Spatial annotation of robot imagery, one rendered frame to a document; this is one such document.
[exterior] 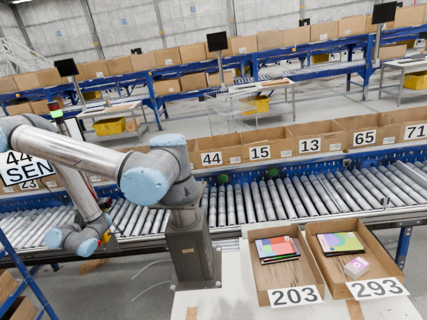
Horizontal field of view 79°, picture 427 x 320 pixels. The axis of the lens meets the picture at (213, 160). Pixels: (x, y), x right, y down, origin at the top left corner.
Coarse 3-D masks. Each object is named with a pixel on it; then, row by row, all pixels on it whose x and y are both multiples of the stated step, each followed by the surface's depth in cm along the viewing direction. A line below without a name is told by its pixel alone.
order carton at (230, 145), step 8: (216, 136) 229; (224, 136) 229; (232, 136) 229; (240, 136) 225; (200, 144) 233; (208, 144) 233; (216, 144) 233; (224, 144) 233; (232, 144) 232; (240, 144) 232; (200, 152) 205; (208, 152) 205; (224, 152) 204; (232, 152) 204; (240, 152) 204; (200, 160) 208; (224, 160) 207; (240, 160) 207; (200, 168) 211
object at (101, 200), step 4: (96, 200) 151; (100, 200) 150; (104, 200) 149; (108, 200) 150; (100, 204) 148; (104, 204) 148; (108, 204) 149; (100, 208) 149; (104, 208) 149; (104, 212) 153
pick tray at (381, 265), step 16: (320, 224) 141; (336, 224) 141; (352, 224) 141; (368, 240) 131; (320, 256) 120; (352, 256) 128; (368, 256) 127; (384, 256) 117; (336, 272) 121; (368, 272) 119; (384, 272) 117; (400, 272) 107; (336, 288) 108
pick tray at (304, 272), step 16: (304, 240) 130; (256, 256) 138; (304, 256) 133; (256, 272) 128; (272, 272) 127; (288, 272) 125; (304, 272) 124; (256, 288) 113; (272, 288) 119; (320, 288) 108
